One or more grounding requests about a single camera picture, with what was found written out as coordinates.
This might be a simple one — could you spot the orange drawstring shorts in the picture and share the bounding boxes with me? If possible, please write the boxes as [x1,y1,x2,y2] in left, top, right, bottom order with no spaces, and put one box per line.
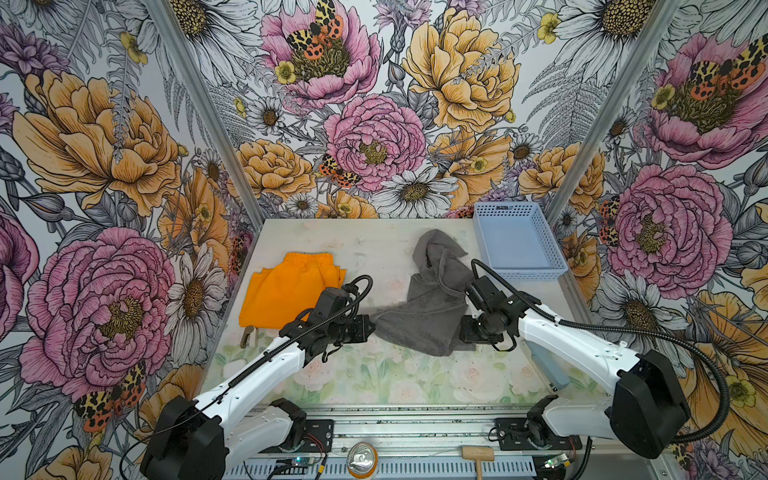
[239,252,346,330]

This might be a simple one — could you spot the grey garment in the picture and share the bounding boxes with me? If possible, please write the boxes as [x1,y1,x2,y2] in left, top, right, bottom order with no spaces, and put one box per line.
[373,230,475,357]

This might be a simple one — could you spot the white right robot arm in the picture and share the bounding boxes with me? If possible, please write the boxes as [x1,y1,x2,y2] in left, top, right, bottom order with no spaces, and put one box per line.
[460,276,690,459]

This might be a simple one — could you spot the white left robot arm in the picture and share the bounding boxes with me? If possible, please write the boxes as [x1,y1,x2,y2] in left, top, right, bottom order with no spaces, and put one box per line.
[140,283,375,479]

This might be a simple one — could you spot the light blue perforated laundry basket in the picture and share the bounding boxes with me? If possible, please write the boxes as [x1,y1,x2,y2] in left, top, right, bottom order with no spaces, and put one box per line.
[473,201,569,281]

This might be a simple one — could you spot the grey blue rectangular block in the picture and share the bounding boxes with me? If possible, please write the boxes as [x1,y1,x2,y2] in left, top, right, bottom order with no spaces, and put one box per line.
[527,342,570,391]

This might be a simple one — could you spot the small grey clip on table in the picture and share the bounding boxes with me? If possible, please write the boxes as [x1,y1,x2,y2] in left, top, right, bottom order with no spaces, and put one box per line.
[239,326,258,349]

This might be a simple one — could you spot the orange rimmed tape roll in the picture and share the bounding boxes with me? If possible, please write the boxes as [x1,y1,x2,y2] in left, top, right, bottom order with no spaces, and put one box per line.
[346,442,379,479]

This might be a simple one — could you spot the small wooden mallet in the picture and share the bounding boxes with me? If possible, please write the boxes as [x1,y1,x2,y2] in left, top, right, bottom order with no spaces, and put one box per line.
[461,446,495,480]

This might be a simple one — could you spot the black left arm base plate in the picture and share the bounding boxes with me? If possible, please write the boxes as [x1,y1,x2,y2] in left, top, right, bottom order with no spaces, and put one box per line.
[263,419,335,454]

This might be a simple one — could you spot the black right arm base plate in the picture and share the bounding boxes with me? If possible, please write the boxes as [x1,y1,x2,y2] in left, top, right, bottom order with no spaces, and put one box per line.
[487,417,583,451]

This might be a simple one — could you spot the aluminium front rail frame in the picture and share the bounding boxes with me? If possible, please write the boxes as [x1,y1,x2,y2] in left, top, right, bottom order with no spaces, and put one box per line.
[220,406,628,479]

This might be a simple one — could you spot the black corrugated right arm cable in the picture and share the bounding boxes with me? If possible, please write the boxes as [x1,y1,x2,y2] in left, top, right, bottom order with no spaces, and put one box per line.
[470,259,731,480]

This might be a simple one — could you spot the aluminium frame corner post left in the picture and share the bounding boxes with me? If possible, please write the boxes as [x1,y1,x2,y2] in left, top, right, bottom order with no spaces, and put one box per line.
[147,1,264,233]

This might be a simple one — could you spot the aluminium frame corner post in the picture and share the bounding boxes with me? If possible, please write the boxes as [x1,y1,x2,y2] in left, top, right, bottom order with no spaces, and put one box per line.
[147,1,264,233]
[546,0,682,226]

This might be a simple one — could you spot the aluminium frame corner post right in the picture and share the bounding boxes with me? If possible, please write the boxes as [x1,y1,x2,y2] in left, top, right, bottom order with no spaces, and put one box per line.
[546,0,682,226]

